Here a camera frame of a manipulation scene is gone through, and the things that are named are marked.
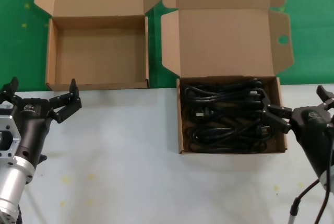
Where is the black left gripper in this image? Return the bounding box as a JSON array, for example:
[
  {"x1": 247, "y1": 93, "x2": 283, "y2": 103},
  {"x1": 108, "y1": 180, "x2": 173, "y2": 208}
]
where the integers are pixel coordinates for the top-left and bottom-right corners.
[{"x1": 0, "y1": 77, "x2": 83, "y2": 169}]

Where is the cardboard box with rounded tabs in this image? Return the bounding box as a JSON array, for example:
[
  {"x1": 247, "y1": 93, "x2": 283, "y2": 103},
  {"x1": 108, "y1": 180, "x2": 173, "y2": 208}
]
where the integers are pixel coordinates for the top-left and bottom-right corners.
[{"x1": 160, "y1": 0, "x2": 295, "y2": 155}]

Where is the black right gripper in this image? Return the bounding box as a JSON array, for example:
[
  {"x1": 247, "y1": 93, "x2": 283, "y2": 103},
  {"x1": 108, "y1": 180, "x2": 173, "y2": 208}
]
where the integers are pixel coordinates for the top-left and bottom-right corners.
[{"x1": 257, "y1": 85, "x2": 334, "y2": 180}]

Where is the cardboard box with round hole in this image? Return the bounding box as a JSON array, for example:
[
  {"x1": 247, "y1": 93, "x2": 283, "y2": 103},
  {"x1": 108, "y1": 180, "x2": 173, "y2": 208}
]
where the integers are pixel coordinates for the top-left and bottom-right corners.
[{"x1": 33, "y1": 0, "x2": 161, "y2": 91}]

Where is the black cable with silver connector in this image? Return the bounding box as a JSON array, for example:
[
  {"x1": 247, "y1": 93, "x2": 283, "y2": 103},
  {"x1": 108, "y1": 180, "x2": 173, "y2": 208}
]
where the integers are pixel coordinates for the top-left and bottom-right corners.
[{"x1": 288, "y1": 126, "x2": 334, "y2": 224}]

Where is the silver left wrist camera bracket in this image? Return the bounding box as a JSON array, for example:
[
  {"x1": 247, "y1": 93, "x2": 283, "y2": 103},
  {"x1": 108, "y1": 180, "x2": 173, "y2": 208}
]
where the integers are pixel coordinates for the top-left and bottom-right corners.
[{"x1": 0, "y1": 102, "x2": 22, "y2": 160}]

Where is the white table cover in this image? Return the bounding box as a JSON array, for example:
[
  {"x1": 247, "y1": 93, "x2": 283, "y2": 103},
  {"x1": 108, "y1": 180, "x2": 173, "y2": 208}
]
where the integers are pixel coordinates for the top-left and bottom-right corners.
[{"x1": 0, "y1": 82, "x2": 334, "y2": 224}]

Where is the green tablecloth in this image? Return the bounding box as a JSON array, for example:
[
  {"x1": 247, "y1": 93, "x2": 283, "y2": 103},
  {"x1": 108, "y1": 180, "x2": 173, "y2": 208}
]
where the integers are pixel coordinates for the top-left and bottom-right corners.
[{"x1": 0, "y1": 0, "x2": 334, "y2": 93}]

